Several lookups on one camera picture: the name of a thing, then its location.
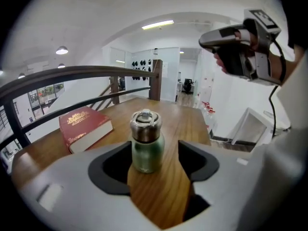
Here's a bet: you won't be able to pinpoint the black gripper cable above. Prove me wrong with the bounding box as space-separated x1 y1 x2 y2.
268 38 287 139

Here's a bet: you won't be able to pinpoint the black items on wall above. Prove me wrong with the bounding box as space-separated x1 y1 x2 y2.
131 58 153 81

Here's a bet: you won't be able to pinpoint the person's right forearm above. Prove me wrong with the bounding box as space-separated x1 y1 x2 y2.
269 44 306 86

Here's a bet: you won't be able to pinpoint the silver steel cup lid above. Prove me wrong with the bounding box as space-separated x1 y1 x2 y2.
129 109 163 143

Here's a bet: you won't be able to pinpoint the dark metal railing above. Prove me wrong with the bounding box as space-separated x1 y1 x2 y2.
0 65 161 155

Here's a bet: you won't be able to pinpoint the person's right hand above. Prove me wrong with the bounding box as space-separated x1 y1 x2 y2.
213 46 249 77

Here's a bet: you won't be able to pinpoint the red hardcover book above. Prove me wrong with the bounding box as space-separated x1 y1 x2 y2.
58 105 114 154

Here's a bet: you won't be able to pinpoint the person's white shirt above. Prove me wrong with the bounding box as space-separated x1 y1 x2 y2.
237 51 308 231

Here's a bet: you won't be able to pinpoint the green travel cup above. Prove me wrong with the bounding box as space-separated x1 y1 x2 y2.
130 130 165 174

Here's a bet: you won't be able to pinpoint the fluorescent ceiling light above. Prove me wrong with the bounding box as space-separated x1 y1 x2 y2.
141 20 175 30

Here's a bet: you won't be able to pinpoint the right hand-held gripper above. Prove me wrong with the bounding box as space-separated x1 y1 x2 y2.
198 7 287 87

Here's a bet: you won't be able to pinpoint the wooden railing post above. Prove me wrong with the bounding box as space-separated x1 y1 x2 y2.
148 59 164 102

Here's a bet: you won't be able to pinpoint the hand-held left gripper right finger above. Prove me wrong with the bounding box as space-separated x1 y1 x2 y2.
166 140 265 231

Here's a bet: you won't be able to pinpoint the white side table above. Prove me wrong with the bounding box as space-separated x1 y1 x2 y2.
230 106 275 147

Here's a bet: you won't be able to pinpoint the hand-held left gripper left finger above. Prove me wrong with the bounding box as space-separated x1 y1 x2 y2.
18 140 156 231

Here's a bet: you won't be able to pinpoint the black office chair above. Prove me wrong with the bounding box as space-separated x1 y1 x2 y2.
182 78 194 93

